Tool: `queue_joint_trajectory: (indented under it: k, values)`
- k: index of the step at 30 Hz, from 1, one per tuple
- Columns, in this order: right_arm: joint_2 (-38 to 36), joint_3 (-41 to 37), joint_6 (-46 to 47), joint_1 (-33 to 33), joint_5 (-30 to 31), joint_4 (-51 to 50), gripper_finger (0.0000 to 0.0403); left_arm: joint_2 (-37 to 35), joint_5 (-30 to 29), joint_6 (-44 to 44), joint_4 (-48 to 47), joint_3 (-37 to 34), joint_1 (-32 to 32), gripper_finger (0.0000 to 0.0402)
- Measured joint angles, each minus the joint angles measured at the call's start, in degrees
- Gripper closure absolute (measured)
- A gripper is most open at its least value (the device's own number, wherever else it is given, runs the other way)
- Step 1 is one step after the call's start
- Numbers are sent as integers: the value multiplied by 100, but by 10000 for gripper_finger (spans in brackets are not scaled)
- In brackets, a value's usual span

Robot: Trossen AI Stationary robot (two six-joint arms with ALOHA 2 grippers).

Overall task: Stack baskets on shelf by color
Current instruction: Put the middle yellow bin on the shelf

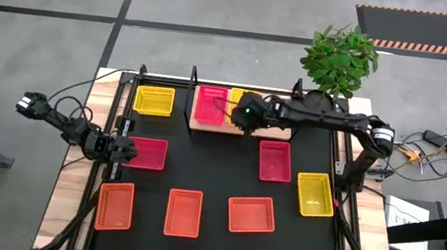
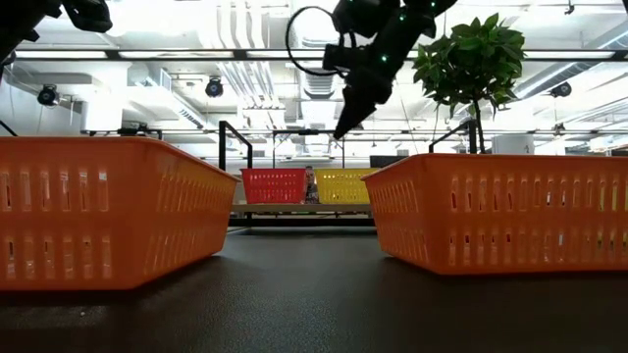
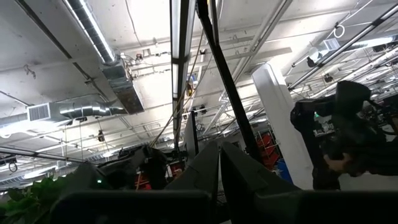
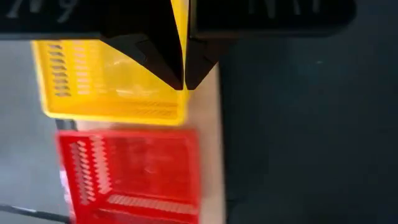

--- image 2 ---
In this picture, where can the black ceiling spotlight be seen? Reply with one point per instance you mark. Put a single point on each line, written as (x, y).
(214, 87)
(560, 89)
(47, 95)

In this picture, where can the white cylindrical unit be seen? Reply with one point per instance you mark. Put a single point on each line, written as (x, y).
(512, 144)

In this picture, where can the person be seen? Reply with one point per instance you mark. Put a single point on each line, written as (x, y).
(310, 184)

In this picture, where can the yellow plastic basket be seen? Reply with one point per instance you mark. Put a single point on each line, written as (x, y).
(343, 188)

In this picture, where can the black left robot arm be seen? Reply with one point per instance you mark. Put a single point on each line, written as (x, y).
(29, 19)

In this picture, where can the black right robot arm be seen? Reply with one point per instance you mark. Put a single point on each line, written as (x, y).
(373, 15)

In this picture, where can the red plastic basket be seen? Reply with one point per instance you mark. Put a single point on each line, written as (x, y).
(275, 188)

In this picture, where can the orange plastic basket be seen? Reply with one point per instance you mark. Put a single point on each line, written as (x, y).
(490, 245)
(98, 235)

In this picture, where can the green leafy plant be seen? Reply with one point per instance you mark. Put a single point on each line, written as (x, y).
(471, 59)

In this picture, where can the black table mat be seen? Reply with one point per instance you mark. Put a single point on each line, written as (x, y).
(314, 318)

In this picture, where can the wooden shelf with black frame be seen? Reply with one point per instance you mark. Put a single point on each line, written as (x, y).
(294, 208)

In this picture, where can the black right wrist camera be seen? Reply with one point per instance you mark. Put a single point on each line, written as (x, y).
(341, 58)

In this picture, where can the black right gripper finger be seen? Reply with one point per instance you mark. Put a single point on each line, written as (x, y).
(370, 105)
(350, 110)

